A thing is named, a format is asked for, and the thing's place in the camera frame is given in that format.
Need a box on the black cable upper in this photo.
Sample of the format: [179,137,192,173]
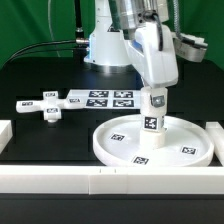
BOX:
[6,39,90,64]

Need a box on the white front fence bar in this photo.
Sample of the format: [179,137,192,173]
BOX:
[0,165,224,195]

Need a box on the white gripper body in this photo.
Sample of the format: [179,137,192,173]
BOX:
[125,25,178,88]

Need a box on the white fence block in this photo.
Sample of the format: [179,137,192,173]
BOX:
[0,120,13,154]
[206,122,224,167]

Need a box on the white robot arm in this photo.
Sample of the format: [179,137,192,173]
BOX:
[84,0,178,89]

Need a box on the white marker plate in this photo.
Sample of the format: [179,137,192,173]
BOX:
[66,89,140,109]

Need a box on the white round table top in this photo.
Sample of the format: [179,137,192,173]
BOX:
[93,114,214,168]

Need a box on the black cable lower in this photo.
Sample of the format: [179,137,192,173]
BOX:
[13,47,89,59]

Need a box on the black vertical pole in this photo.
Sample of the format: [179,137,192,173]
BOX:
[74,0,84,59]

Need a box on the white right fence block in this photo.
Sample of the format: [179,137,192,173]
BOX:
[206,122,224,167]

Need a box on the black cable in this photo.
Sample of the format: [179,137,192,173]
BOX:
[6,39,90,64]
[13,47,89,59]

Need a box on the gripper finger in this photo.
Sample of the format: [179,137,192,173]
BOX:
[151,95,165,108]

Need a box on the white cross-shaped table base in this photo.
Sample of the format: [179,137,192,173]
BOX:
[16,91,85,123]

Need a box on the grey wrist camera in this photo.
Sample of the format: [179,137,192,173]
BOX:
[172,33,208,62]

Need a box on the white left fence block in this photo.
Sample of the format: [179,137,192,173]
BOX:
[0,120,13,154]

